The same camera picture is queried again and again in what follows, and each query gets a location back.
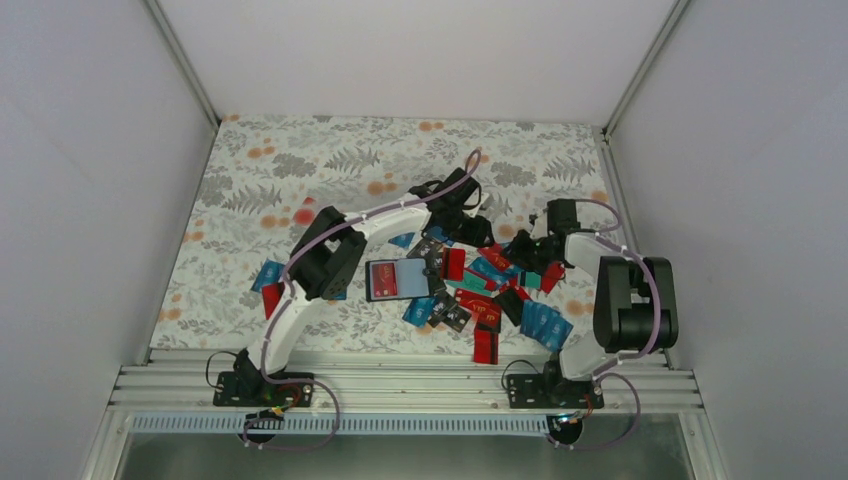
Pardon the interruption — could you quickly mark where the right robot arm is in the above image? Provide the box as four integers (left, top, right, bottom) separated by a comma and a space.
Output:
496, 199, 679, 407

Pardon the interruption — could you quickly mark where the red card black stripe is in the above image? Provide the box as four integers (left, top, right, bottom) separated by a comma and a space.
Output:
440, 248, 466, 282

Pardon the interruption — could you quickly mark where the black card holder wallet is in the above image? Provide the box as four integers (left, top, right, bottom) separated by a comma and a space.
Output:
365, 258, 446, 302

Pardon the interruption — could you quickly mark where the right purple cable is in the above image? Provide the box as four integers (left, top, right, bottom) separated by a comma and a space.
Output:
547, 198, 664, 452

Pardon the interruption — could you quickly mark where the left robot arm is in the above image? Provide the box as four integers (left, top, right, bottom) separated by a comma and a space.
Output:
232, 166, 495, 405

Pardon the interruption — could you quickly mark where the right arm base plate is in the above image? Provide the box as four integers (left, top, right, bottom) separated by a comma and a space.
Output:
505, 374, 605, 410

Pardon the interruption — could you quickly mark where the purple cable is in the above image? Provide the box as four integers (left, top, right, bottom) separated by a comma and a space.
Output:
547, 198, 664, 452
241, 148, 484, 452

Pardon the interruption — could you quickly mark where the floral patterned table mat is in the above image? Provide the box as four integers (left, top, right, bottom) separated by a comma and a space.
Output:
151, 115, 615, 352

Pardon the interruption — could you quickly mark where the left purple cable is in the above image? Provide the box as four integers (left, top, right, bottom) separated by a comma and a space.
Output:
241, 148, 484, 452

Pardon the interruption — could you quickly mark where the blue card left side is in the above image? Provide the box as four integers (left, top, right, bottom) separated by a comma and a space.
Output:
251, 259, 285, 293

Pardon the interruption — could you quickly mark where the blue card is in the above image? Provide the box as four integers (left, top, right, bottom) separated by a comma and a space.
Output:
402, 296, 438, 328
251, 259, 285, 293

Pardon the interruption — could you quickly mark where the red vip card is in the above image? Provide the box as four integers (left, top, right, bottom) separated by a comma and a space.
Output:
369, 262, 398, 299
454, 289, 501, 329
478, 243, 513, 272

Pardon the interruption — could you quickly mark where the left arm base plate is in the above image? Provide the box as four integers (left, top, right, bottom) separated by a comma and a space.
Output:
212, 372, 314, 408

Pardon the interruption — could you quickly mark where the blue card lower centre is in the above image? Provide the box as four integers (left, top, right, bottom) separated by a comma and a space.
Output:
402, 296, 438, 328

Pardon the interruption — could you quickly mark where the red card left side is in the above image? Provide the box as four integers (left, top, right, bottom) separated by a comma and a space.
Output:
261, 283, 285, 321

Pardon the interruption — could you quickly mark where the blue card fan right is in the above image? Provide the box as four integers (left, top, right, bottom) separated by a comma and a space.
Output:
519, 300, 573, 352

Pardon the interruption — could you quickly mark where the red card at front edge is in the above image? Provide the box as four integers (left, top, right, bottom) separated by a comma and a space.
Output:
473, 328, 499, 365

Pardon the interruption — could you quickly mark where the teal card centre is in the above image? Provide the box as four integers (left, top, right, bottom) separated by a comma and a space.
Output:
445, 268, 496, 297

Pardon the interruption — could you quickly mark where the aluminium rail frame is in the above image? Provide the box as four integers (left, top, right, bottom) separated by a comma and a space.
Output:
83, 349, 725, 479

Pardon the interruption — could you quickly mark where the translucent red dot card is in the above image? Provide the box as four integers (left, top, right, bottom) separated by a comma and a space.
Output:
292, 196, 324, 227

